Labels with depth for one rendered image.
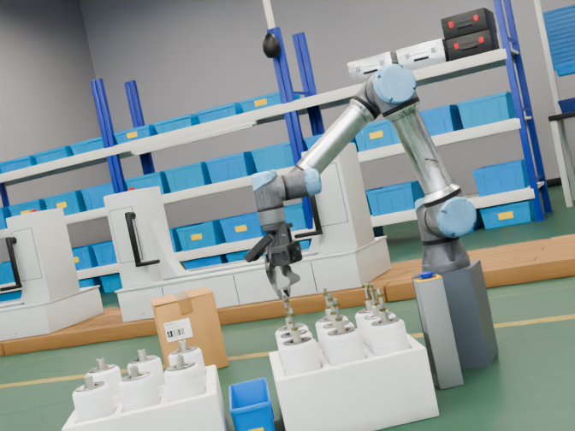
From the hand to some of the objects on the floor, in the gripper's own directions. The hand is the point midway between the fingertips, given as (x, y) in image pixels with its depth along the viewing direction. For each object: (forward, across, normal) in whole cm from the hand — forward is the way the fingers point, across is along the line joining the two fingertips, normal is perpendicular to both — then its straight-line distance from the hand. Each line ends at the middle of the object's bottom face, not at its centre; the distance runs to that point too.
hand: (281, 293), depth 248 cm
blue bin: (+35, -18, +5) cm, 40 cm away
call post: (+35, +21, -36) cm, 54 cm away
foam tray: (+35, -2, -17) cm, 39 cm away
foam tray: (+35, -35, +27) cm, 56 cm away
